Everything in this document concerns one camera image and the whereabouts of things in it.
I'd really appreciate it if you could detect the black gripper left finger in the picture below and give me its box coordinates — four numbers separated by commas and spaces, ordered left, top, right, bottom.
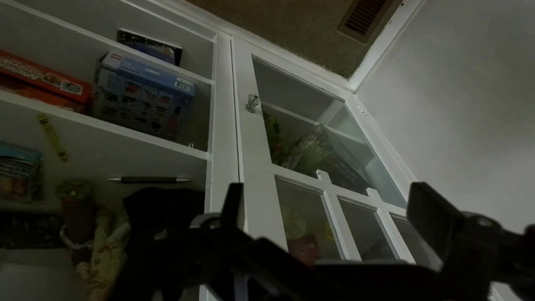
107, 183, 264, 301

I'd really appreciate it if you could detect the dark flat box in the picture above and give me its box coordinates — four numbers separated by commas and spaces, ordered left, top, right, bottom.
0, 209, 63, 250

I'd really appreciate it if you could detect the black bag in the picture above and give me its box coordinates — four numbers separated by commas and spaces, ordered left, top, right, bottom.
120, 186, 209, 265

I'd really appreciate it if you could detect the colourful small box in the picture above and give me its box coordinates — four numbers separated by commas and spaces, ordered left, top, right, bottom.
0, 141, 45, 204

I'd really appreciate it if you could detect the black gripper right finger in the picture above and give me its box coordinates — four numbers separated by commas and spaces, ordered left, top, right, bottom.
406, 181, 535, 301

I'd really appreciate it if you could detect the brown slatted air vent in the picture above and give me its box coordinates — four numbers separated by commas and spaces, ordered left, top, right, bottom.
336, 0, 403, 44

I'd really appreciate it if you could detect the white glass-pane cabinet door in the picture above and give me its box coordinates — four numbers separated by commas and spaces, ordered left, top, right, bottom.
230, 39, 448, 275

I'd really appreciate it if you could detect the grey pen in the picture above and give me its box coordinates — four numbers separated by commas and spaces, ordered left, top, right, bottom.
105, 174, 194, 188

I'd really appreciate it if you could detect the yellow-green stick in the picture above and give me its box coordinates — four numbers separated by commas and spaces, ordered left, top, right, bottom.
36, 114, 72, 164

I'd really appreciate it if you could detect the cream plush toy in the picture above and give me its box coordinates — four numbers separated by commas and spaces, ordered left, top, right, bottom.
55, 178, 132, 301

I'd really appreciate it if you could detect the white wooden cabinet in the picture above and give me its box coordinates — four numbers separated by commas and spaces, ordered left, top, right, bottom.
0, 0, 448, 301

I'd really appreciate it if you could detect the black blue-print box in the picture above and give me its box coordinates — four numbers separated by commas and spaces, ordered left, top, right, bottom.
115, 27, 185, 67

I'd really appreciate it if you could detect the light blue picture box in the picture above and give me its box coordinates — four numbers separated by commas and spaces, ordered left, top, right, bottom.
92, 51, 197, 143

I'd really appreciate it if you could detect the red board game box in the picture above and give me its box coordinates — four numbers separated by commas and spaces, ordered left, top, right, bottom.
0, 49, 95, 111

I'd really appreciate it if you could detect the small metal door knob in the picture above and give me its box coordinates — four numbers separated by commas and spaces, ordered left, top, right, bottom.
244, 92, 262, 116

